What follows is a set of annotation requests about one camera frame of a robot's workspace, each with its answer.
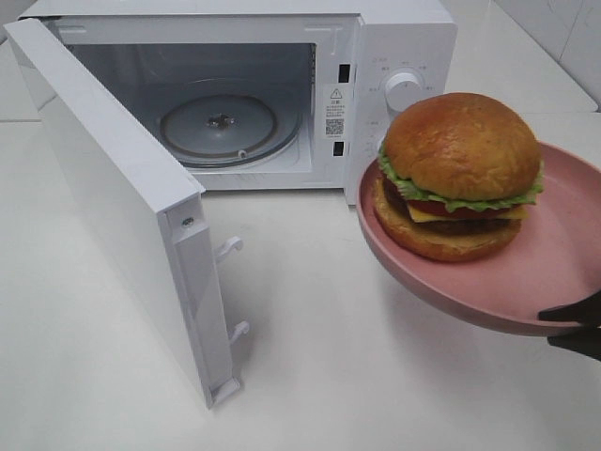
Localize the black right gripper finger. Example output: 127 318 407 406
538 291 601 326
547 327 601 361

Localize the pink round plate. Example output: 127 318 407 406
357 145 600 336

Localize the burger with lettuce and cheese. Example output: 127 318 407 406
372 92 544 262

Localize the white microwave door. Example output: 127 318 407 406
7 19 239 407

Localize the upper white dial knob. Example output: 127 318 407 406
383 69 424 112

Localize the white microwave oven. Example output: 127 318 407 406
14 1 457 204

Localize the glass microwave turntable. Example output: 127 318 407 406
160 94 302 168

